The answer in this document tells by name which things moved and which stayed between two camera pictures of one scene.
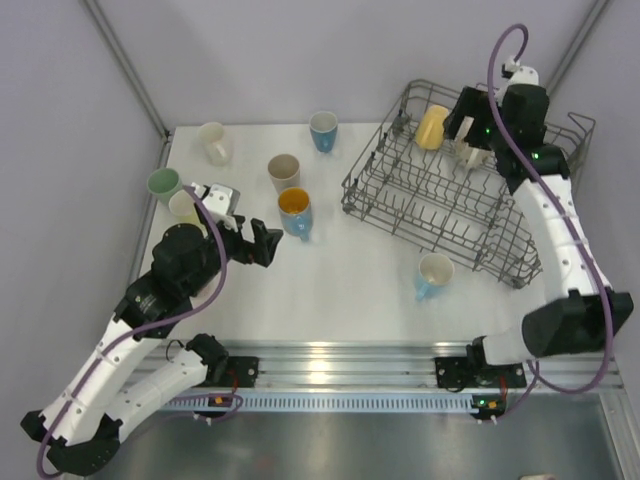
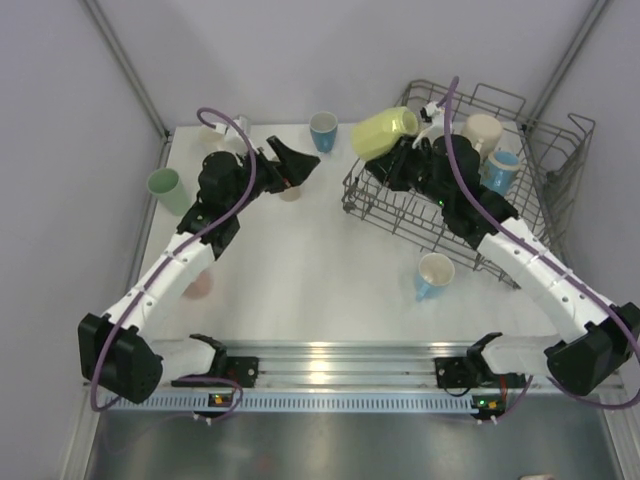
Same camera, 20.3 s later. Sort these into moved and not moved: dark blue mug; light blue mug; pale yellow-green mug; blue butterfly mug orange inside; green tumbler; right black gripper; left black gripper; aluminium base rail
Moved: blue butterfly mug orange inside; pale yellow-green mug; left black gripper; right black gripper
Not moved: green tumbler; aluminium base rail; light blue mug; dark blue mug
